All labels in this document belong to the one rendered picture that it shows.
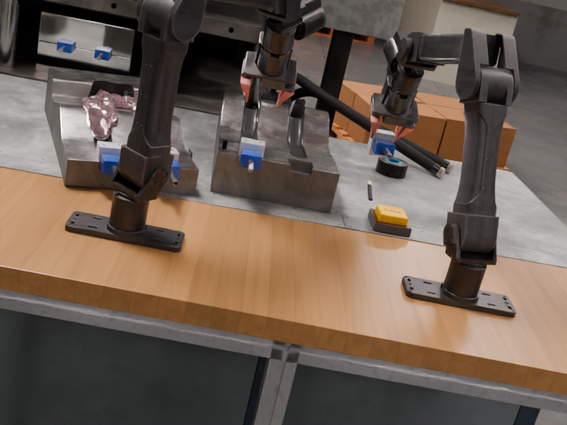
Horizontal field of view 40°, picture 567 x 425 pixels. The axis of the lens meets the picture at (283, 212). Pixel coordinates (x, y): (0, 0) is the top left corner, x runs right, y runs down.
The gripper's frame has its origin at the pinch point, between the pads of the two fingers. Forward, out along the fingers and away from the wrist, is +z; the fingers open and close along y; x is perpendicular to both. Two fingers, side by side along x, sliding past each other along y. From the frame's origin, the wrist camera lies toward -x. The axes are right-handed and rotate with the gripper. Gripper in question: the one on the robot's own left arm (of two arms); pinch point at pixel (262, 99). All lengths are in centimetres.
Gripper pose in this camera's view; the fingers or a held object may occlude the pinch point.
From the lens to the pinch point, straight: 162.0
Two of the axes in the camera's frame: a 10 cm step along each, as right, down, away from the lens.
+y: -9.8, -1.7, -1.2
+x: -0.6, 7.8, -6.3
